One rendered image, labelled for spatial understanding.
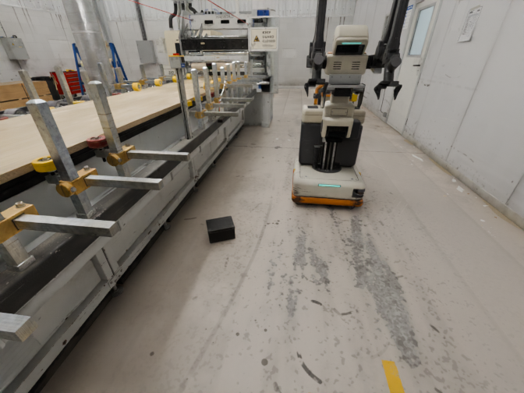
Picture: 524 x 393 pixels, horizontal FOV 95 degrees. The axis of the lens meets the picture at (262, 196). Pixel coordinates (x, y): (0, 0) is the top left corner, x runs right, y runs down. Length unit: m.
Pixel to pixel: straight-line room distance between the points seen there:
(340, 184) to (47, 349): 2.03
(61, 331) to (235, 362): 0.79
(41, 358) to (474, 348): 1.93
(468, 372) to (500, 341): 0.29
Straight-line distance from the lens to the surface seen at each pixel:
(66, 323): 1.53
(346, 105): 2.03
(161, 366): 1.41
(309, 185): 2.14
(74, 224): 0.79
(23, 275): 0.96
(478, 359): 1.68
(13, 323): 0.65
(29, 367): 1.48
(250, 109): 4.98
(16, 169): 1.14
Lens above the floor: 1.22
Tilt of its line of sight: 30 degrees down
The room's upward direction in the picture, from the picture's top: straight up
